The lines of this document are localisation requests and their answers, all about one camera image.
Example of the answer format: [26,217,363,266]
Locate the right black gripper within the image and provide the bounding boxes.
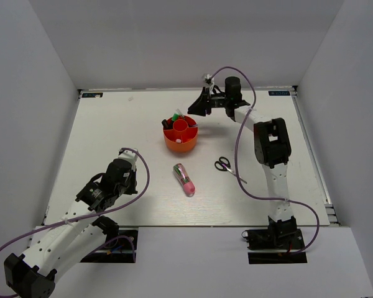
[188,87,230,116]

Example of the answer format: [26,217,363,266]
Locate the green highlighter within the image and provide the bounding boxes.
[171,113,179,122]

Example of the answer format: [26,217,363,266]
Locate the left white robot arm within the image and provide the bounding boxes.
[4,150,138,297]

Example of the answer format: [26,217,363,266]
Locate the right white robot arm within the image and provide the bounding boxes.
[188,74,297,248]

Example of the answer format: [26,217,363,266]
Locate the orange round organizer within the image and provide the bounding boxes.
[163,116,198,153]

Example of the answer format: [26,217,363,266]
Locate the pink capped marker case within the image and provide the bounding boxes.
[173,163,196,197]

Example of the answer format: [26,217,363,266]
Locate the right corner label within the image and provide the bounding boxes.
[268,90,290,96]

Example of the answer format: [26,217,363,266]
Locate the corner label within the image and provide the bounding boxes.
[81,93,103,98]
[268,90,290,96]

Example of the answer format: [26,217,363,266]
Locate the left corner label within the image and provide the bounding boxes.
[81,93,103,98]

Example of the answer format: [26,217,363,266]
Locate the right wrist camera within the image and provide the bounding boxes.
[202,74,215,92]

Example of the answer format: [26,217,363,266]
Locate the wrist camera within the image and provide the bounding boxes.
[202,74,215,92]
[118,148,138,171]

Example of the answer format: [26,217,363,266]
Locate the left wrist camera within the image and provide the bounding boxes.
[118,148,138,171]

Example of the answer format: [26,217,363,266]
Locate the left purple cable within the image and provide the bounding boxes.
[0,147,152,298]

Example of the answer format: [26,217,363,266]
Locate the black handled scissors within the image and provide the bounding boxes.
[214,156,236,176]

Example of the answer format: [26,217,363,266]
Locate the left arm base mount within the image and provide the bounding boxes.
[81,228,139,264]

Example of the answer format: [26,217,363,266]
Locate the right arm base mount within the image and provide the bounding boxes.
[241,229,308,265]

